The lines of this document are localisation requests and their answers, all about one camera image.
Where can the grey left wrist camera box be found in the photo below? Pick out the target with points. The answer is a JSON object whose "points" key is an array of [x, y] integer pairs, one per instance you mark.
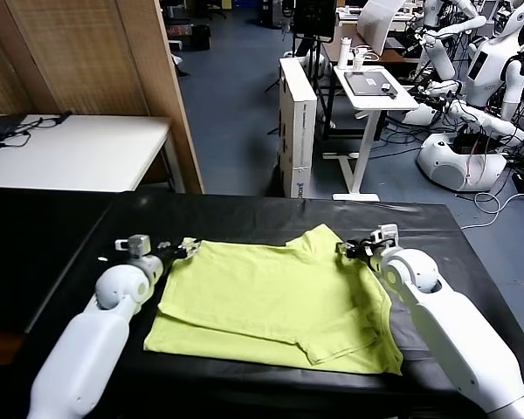
{"points": [[135, 245]]}

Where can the white cup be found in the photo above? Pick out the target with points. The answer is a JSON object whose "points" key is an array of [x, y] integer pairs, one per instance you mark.
{"points": [[358, 60]]}

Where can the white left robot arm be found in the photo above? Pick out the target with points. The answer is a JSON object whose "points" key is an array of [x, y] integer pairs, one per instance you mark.
{"points": [[83, 340]]}

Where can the tall white cardboard box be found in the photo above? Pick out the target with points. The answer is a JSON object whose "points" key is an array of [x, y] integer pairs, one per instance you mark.
{"points": [[297, 125]]}

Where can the lime green t-shirt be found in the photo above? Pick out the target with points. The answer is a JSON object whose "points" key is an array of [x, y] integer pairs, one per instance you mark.
{"points": [[266, 297]]}

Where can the white rectangular table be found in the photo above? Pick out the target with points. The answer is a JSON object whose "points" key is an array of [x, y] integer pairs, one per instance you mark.
{"points": [[83, 153]]}

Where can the white curved sheet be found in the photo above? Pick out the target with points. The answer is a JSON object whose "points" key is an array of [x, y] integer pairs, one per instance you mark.
{"points": [[375, 25]]}

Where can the large white humanoid robot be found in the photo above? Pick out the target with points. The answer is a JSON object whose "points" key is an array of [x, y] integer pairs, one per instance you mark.
{"points": [[484, 73]]}

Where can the white standing desk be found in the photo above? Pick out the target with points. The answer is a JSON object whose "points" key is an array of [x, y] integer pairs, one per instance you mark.
{"points": [[375, 101]]}

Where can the small white humanoid robot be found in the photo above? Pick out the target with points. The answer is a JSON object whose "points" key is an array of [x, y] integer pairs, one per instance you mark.
{"points": [[439, 56]]}

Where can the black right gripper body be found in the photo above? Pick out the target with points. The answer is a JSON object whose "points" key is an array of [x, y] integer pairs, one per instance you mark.
{"points": [[363, 252]]}

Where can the black power strip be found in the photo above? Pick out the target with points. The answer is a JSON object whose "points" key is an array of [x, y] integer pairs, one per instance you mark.
{"points": [[520, 180]]}

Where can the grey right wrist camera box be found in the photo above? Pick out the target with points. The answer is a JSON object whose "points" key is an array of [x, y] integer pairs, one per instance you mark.
{"points": [[385, 235]]}

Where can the white water bottle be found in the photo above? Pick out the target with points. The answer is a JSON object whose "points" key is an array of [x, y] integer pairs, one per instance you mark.
{"points": [[344, 53]]}

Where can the glossy black table cover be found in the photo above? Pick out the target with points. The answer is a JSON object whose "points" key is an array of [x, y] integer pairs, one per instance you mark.
{"points": [[244, 214]]}

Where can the matte black table cover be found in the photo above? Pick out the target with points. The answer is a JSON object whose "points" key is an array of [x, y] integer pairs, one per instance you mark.
{"points": [[26, 253]]}

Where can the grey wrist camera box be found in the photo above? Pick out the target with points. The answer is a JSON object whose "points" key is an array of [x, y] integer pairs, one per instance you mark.
{"points": [[385, 235], [135, 245]]}

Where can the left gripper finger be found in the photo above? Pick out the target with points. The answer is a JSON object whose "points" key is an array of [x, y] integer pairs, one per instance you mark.
{"points": [[190, 248], [165, 245]]}

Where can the black waste bin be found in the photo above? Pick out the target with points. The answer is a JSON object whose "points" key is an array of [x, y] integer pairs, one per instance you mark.
{"points": [[201, 37]]}

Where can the wooden bamboo partition screen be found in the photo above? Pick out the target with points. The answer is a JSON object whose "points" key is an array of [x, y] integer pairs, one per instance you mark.
{"points": [[83, 57]]}

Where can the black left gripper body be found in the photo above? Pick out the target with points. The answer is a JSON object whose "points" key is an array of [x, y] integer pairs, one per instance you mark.
{"points": [[168, 254]]}

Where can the dark flat laptop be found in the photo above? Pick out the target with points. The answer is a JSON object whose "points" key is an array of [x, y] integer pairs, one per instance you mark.
{"points": [[0, 128]]}

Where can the grey closed laptop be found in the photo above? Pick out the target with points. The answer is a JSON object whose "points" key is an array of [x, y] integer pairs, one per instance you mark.
{"points": [[369, 83]]}

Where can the small black device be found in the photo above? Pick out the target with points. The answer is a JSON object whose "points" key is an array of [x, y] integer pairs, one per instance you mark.
{"points": [[389, 91]]}

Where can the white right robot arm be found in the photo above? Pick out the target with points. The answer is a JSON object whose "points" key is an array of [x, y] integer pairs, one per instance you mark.
{"points": [[454, 331]]}

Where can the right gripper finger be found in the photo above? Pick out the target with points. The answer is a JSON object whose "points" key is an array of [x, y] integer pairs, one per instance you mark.
{"points": [[355, 243], [344, 249]]}

